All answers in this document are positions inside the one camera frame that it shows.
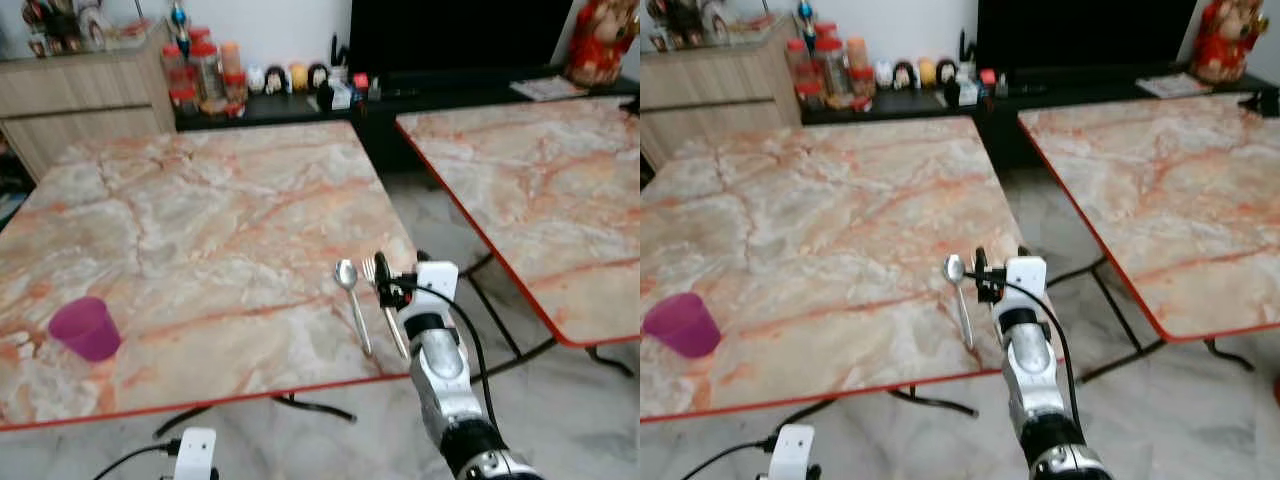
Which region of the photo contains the metal fork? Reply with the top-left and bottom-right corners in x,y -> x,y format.
360,254 -> 412,361

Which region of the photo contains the silver metal spoon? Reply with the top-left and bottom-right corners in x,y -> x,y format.
334,259 -> 374,358
944,254 -> 976,351

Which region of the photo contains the black TV console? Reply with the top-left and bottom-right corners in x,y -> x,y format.
175,72 -> 641,173
800,68 -> 1280,169

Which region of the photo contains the marble-pattern folding table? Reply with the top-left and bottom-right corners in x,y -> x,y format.
395,97 -> 641,384
1018,93 -> 1280,384
0,120 -> 423,439
640,115 -> 1007,433

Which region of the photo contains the orange-filled jar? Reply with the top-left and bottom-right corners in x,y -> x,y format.
847,38 -> 871,97
220,42 -> 247,102

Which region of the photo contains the printed paper booklet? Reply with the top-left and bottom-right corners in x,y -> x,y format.
1137,72 -> 1216,99
510,76 -> 589,102

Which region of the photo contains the black television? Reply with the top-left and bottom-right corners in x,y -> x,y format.
975,0 -> 1199,73
349,0 -> 578,77

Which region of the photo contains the purple plastic cup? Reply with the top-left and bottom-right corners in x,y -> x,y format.
642,292 -> 722,359
48,296 -> 123,363

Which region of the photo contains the red and gold figurine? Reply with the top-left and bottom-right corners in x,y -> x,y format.
564,0 -> 628,87
1190,0 -> 1253,84

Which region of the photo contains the light wooden cabinet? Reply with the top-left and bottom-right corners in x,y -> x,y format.
640,20 -> 803,169
0,25 -> 178,183

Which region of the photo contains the dark ornament cluster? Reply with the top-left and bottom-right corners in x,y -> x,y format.
648,0 -> 737,51
20,0 -> 119,57

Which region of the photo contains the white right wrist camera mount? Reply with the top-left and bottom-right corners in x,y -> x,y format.
413,261 -> 460,321
1003,256 -> 1048,316

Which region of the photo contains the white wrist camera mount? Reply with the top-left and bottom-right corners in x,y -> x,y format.
768,424 -> 816,480
172,428 -> 218,480
1003,256 -> 1048,316
413,261 -> 460,321

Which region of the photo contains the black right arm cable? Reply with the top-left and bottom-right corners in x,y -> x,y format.
985,278 -> 1081,423
393,283 -> 498,426

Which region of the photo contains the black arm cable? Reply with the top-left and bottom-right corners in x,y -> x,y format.
985,278 -> 1081,423
393,283 -> 498,426
680,434 -> 779,480
93,438 -> 183,480

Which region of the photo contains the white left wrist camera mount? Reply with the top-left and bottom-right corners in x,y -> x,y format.
768,424 -> 816,480
172,428 -> 218,480

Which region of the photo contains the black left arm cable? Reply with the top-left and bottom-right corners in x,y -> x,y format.
680,434 -> 779,480
93,438 -> 183,480

